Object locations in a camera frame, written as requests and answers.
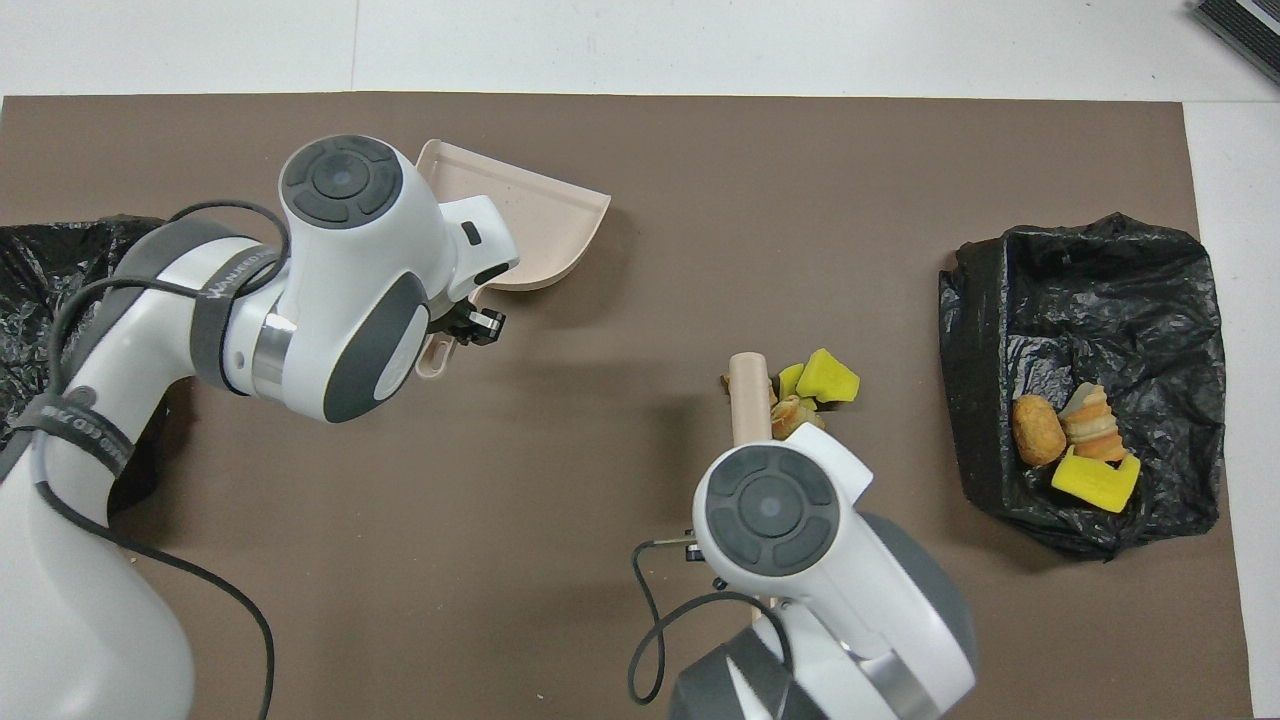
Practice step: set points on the brown table mat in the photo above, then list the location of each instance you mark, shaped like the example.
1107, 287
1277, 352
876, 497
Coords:
850, 160

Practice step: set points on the black bin bag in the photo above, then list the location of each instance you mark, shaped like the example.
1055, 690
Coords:
30, 290
1100, 300

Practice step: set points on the beige plastic dustpan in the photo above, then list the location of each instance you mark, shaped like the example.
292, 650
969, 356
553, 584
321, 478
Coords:
520, 220

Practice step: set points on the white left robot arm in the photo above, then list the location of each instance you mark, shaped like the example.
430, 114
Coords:
340, 260

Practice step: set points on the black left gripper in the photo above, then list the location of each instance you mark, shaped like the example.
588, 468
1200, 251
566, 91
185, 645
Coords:
450, 318

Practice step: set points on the striped croissant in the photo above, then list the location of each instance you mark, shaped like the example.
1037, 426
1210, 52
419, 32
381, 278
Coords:
1095, 430
726, 382
792, 415

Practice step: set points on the right black bin bag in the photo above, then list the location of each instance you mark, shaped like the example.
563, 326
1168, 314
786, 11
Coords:
1100, 300

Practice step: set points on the beige hand brush black bristles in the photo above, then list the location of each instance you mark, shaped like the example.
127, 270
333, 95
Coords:
750, 400

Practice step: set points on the yellow notched sponge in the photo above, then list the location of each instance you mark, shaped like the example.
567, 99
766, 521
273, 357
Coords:
1090, 485

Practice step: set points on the brown bread roll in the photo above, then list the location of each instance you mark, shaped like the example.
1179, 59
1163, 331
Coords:
1038, 430

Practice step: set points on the yellow-green sponge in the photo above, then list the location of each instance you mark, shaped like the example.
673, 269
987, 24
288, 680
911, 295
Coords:
790, 380

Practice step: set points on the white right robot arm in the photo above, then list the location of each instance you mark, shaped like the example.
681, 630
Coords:
770, 510

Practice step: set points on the dark grey ribbed device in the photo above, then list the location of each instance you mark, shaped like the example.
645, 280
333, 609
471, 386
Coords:
1245, 30

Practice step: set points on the left black bin bag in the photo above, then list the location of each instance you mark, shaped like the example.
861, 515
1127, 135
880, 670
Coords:
30, 290

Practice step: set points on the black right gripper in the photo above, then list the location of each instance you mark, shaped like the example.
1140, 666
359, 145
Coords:
694, 549

